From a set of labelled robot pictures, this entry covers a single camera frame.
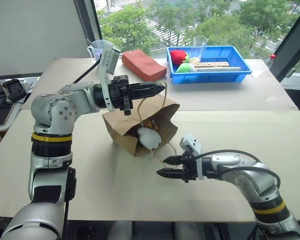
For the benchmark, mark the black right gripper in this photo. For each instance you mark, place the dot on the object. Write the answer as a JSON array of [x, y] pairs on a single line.
[[190, 170]]

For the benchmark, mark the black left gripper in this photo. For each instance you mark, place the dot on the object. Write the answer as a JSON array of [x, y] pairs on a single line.
[[118, 93]]

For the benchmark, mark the brown paper bag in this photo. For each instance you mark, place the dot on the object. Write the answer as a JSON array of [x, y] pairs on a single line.
[[120, 127]]

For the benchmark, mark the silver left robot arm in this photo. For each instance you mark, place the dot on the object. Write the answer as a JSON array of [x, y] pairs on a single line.
[[55, 110]]

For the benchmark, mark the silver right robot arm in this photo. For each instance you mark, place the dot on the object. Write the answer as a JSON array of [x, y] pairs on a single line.
[[252, 180]]

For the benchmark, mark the brown orange plush toy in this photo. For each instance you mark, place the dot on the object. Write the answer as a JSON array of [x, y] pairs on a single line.
[[150, 124]]

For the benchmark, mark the white plush toy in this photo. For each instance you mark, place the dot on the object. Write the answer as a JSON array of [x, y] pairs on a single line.
[[148, 138]]

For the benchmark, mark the green plush toy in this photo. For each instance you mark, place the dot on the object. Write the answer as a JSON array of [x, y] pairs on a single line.
[[185, 68]]

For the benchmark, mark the red strawberry plush toy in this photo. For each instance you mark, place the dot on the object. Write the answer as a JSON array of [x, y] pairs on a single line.
[[177, 57]]

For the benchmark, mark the red brick sponge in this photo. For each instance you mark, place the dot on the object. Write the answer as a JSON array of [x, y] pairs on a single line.
[[143, 65]]

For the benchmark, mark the clear measuring jug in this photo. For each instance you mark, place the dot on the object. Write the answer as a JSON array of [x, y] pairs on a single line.
[[96, 48]]

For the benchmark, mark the clear plastic cup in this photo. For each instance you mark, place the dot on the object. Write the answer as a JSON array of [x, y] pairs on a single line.
[[199, 47]]

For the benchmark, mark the blue plastic bin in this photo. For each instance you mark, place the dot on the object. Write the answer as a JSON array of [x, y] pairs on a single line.
[[215, 76]]

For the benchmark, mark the wooden block with holes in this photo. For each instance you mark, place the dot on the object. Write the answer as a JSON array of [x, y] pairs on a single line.
[[212, 65]]

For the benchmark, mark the white flat strip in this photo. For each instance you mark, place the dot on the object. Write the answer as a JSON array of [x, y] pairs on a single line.
[[220, 69]]

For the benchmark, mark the plastic bottle with red cap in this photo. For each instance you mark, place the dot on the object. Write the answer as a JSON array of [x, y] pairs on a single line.
[[270, 61]]

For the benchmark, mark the black boxy device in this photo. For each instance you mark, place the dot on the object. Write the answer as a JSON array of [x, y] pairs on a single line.
[[13, 89]]

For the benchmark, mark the laptop with device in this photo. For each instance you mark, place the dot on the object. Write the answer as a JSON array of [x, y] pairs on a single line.
[[11, 112]]

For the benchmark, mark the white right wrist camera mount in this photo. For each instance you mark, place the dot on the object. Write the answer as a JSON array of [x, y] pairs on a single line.
[[190, 142]]

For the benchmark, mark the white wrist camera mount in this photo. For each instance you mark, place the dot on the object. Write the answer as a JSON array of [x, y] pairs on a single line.
[[190, 142], [107, 60]]

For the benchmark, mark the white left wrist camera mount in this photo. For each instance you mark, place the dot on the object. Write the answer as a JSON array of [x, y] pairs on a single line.
[[107, 60]]

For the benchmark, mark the black window frame post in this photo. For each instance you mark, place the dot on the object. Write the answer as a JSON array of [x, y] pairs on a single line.
[[292, 40]]

